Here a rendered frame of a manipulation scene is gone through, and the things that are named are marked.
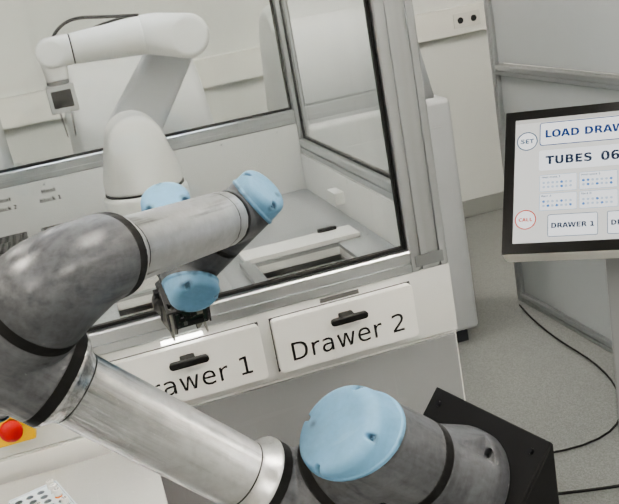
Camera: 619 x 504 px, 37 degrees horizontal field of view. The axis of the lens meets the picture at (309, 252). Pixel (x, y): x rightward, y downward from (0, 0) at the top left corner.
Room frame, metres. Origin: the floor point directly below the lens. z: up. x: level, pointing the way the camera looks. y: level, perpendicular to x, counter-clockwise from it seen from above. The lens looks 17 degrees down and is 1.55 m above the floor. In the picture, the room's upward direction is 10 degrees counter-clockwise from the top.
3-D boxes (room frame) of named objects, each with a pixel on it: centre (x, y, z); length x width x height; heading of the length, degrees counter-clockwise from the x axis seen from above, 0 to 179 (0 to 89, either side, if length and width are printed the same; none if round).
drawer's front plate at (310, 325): (1.68, -0.04, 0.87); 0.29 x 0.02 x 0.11; 103
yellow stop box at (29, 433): (1.52, 0.58, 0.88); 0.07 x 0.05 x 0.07; 103
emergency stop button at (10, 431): (1.49, 0.57, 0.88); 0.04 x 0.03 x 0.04; 103
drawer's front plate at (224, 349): (1.61, 0.26, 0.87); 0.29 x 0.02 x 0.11; 103
